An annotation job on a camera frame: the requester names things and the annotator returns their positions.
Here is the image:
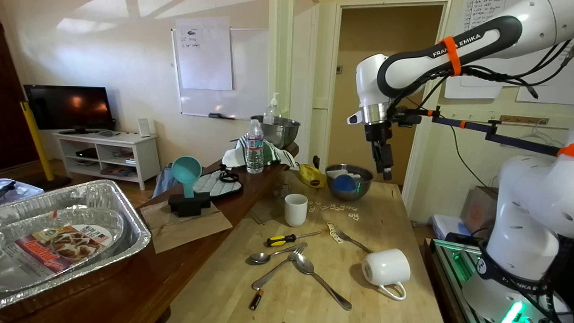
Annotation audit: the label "white mug without print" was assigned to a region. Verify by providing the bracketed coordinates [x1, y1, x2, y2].
[284, 193, 309, 227]

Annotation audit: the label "small metal bowl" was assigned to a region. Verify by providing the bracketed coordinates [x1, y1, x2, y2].
[325, 163, 374, 201]

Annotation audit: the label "blue ball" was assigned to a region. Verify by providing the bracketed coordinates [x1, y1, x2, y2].
[333, 174, 357, 194]

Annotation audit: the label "yellow bag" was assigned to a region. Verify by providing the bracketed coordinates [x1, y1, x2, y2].
[298, 163, 327, 188]

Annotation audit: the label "scattered letter tiles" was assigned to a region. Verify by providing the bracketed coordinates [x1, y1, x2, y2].
[307, 201, 361, 222]

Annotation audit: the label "large metal bowl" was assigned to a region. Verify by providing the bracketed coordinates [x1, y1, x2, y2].
[251, 115, 301, 150]

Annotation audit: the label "row of letter tiles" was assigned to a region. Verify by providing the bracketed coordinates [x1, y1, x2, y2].
[326, 222, 344, 244]

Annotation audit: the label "clear pump bottle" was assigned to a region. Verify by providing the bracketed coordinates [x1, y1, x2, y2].
[263, 92, 283, 126]

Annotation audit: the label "short metal fork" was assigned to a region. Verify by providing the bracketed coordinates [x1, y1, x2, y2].
[334, 227, 374, 254]

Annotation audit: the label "white flat box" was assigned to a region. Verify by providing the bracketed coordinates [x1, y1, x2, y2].
[432, 214, 470, 241]

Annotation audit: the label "clear water bottle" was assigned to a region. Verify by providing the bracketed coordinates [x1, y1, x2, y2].
[245, 118, 265, 175]

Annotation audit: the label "cardboard box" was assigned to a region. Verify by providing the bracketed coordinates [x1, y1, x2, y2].
[464, 186, 499, 234]

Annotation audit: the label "dark blue pole stand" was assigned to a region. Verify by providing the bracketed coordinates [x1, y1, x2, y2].
[424, 108, 562, 157]

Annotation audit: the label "yellow black screwdriver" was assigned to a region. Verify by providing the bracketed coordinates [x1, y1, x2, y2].
[266, 231, 323, 248]

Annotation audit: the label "whiteboard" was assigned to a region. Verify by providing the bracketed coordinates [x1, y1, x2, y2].
[171, 27, 270, 121]

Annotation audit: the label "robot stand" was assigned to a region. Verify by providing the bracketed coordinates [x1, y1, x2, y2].
[423, 238, 496, 323]

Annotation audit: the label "wooden coat rack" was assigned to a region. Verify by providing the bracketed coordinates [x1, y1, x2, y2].
[500, 115, 550, 126]

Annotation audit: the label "white green striped towel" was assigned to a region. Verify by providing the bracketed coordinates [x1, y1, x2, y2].
[222, 134, 299, 171]

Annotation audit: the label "large metal spoon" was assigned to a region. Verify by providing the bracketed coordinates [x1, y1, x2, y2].
[293, 252, 353, 311]

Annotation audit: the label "small metal spoon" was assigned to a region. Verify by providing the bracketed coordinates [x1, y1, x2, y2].
[245, 244, 306, 266]

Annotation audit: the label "quilted pot holder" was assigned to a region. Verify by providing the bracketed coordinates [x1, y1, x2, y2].
[192, 169, 243, 198]

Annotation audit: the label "long metal fork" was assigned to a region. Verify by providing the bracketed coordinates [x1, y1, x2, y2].
[252, 242, 309, 291]

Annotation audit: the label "white paper sheet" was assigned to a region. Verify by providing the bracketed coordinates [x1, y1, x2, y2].
[174, 17, 234, 92]

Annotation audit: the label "teal measuring cup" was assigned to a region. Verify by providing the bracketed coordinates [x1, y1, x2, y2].
[171, 156, 203, 199]

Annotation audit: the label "black block base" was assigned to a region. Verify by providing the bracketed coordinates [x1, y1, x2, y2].
[168, 192, 212, 218]

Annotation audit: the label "brown paper bag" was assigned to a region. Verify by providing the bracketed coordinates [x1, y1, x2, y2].
[139, 199, 234, 254]

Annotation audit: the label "blue cloth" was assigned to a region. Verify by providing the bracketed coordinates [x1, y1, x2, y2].
[152, 163, 178, 199]

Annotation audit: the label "white television stand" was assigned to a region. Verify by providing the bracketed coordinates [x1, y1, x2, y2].
[52, 130, 161, 191]

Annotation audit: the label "large foil tray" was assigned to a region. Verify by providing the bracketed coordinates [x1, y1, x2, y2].
[0, 179, 152, 310]

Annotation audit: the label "television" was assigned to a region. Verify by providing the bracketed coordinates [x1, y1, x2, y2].
[23, 84, 117, 135]

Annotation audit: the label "round foil pan with label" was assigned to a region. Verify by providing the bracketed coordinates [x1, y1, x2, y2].
[0, 207, 126, 293]

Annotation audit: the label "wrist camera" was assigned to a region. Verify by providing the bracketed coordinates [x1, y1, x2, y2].
[389, 108, 423, 127]

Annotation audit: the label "black cable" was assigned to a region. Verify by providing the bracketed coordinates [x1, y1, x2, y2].
[448, 125, 495, 190]

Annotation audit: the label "row of wall papers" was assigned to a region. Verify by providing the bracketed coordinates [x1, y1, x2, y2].
[444, 0, 574, 106]

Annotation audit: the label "white mug with handle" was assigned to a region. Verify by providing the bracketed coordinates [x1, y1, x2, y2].
[361, 249, 411, 301]

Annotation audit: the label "wire clothes hanger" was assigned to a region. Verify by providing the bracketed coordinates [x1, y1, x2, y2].
[501, 118, 566, 149]

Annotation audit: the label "yellow post with black base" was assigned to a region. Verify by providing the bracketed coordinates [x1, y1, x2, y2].
[20, 100, 73, 190]

